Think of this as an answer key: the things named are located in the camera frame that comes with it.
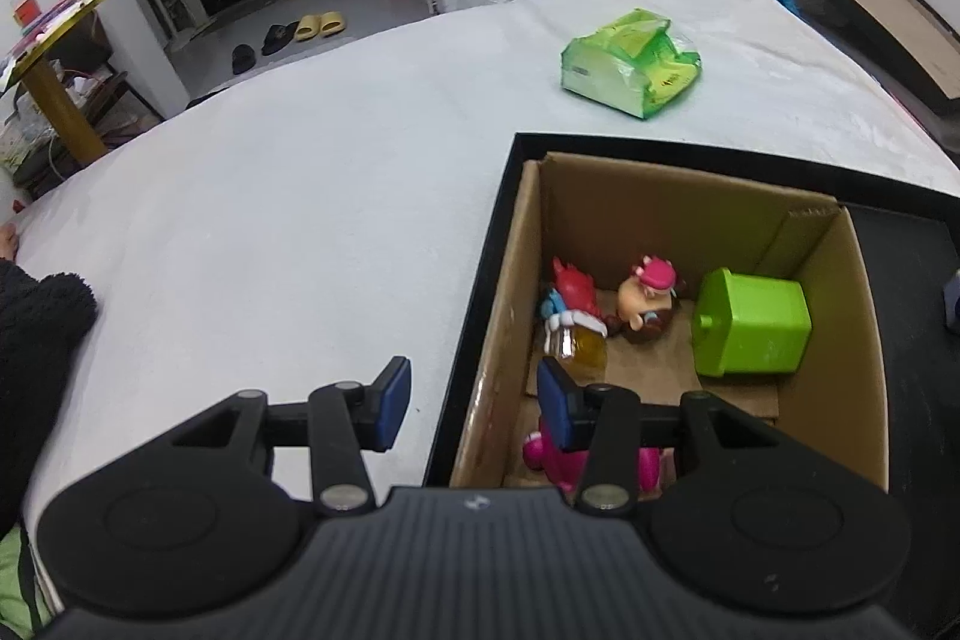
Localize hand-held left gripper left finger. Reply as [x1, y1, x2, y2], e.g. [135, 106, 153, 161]
[172, 355, 412, 515]

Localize green toy bin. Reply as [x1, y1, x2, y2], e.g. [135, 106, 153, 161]
[690, 267, 814, 378]

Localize pink-hat doll figure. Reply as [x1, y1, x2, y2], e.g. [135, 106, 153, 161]
[606, 254, 687, 345]

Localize yellow round table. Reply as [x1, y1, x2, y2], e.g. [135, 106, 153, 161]
[0, 0, 145, 167]

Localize magenta dinosaur figure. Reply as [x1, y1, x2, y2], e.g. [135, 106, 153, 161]
[522, 411, 665, 506]

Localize red crab beer mug figure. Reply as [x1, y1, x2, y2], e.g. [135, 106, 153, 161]
[538, 257, 609, 384]

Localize black picture frame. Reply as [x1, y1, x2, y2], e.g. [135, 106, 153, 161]
[790, 0, 960, 121]

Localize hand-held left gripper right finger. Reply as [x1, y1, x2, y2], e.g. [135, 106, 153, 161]
[538, 357, 766, 515]

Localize green tissue pack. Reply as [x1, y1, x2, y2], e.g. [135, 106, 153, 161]
[559, 8, 704, 121]

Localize black fleece garment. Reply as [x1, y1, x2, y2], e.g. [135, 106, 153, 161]
[0, 257, 99, 525]

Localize black tray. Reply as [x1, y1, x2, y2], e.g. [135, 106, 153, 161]
[422, 132, 960, 640]

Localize cardboard box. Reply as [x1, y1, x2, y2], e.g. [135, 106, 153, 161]
[448, 151, 891, 498]

